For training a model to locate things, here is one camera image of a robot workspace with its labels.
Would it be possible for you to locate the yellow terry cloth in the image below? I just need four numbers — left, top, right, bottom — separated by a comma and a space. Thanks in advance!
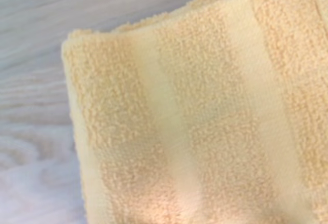
60, 0, 328, 224

